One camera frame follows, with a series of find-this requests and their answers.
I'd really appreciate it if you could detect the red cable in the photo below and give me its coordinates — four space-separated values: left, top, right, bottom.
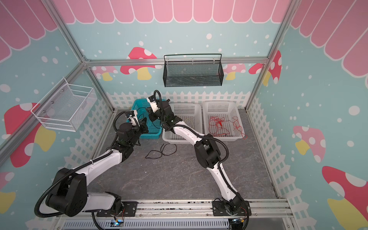
229 116 248 140
207 116 231 138

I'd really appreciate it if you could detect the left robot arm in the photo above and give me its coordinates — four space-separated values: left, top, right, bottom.
34 110 148 218

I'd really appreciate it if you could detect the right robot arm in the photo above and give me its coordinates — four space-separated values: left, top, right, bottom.
147 90 251 218

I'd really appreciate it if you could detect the teal plastic basket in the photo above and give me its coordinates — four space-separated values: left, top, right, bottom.
128 98 163 140

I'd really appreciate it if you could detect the middle white plastic basket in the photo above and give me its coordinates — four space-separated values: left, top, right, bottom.
162 103 203 144

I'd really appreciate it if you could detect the white plastic basket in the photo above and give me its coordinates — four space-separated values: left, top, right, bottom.
203 101 247 142
162 103 203 144

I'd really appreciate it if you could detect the right white plastic basket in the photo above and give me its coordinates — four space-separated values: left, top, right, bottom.
203 101 247 142

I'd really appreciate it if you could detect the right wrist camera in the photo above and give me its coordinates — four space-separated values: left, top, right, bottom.
146 95 160 113

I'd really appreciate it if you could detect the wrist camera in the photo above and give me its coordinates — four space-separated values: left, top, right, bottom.
146 95 160 113
126 110 140 127

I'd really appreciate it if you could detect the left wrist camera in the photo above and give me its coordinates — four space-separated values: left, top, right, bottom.
126 110 140 127

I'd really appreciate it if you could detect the black wire mesh wall basket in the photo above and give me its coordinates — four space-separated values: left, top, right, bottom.
163 53 224 87

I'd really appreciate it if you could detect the white wire mesh wall basket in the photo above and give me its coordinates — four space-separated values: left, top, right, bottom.
31 78 97 132

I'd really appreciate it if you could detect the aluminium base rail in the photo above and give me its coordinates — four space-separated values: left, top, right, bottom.
52 199 298 230

